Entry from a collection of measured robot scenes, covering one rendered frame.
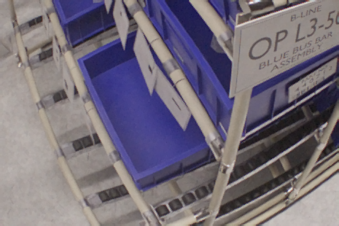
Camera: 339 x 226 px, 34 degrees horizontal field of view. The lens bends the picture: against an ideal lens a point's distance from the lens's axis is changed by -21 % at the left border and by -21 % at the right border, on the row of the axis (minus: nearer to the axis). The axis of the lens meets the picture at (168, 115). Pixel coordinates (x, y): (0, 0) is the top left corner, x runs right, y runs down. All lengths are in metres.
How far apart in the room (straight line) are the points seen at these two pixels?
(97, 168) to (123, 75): 0.75
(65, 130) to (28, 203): 0.39
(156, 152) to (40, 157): 0.92
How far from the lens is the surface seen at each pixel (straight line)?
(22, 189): 2.53
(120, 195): 2.01
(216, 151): 1.39
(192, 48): 1.26
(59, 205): 2.48
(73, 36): 1.87
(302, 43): 1.03
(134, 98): 1.79
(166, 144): 1.74
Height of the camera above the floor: 2.33
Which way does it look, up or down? 64 degrees down
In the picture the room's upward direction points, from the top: 1 degrees clockwise
